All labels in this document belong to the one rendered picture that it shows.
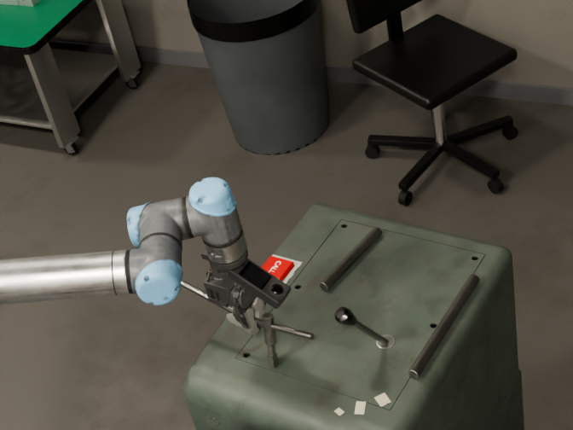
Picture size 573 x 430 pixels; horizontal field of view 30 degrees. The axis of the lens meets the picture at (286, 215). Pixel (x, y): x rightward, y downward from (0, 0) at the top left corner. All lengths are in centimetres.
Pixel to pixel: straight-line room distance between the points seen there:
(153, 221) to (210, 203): 11
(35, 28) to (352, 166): 151
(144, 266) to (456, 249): 77
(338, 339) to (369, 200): 234
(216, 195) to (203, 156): 305
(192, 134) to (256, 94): 59
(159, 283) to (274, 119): 294
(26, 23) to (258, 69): 109
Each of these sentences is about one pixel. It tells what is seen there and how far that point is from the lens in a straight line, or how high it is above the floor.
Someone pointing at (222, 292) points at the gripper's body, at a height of 145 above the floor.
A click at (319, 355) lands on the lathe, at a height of 126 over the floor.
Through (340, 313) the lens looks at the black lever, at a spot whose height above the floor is 140.
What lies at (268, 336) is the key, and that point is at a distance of 206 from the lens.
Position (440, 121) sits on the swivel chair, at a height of 22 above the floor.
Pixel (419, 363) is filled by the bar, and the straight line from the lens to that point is 204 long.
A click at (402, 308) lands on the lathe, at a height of 126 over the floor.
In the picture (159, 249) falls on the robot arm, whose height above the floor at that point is 165.
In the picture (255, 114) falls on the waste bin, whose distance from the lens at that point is 466.
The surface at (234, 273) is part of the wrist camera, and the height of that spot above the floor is 150.
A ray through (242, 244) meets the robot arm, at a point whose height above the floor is 155.
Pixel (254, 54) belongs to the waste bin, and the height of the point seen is 55.
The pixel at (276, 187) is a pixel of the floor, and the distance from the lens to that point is 461.
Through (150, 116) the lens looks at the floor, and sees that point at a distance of 528.
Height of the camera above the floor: 279
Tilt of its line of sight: 39 degrees down
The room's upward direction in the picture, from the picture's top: 13 degrees counter-clockwise
